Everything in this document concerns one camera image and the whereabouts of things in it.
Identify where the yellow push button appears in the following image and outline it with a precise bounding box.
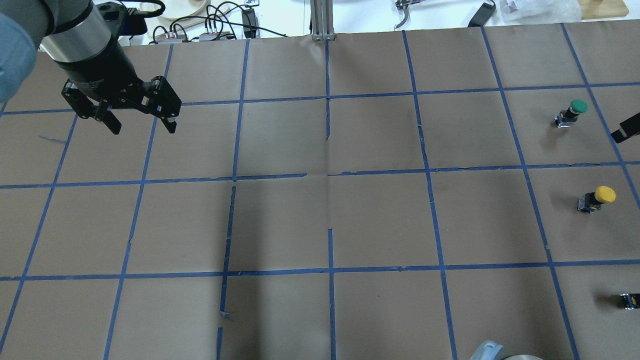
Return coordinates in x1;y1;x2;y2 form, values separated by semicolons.
577;186;617;214

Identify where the clear plastic bag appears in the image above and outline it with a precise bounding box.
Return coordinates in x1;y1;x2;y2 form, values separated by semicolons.
496;0;582;24

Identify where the green push button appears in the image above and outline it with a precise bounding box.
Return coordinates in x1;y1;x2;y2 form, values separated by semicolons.
554;99;588;129

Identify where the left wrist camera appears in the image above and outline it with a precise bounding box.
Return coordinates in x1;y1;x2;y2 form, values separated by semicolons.
97;0;166;38

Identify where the black power adapter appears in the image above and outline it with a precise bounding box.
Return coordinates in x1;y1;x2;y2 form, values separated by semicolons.
467;0;497;28

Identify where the red push button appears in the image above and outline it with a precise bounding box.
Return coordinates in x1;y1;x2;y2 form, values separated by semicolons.
619;292;640;310

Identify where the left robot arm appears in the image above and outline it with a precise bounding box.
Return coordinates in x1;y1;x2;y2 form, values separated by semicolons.
0;0;182;135

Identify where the aluminium frame post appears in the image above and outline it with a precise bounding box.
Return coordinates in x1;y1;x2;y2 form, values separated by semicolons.
309;0;336;42

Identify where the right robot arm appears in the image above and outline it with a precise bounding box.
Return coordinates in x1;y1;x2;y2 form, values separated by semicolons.
472;166;639;360

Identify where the white plate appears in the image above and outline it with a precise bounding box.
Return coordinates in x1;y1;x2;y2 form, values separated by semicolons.
147;0;223;31

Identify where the wooden cutting board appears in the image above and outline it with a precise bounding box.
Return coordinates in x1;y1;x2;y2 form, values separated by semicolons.
578;0;630;21

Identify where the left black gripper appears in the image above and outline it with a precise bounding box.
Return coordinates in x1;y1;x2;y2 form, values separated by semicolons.
54;42;182;135

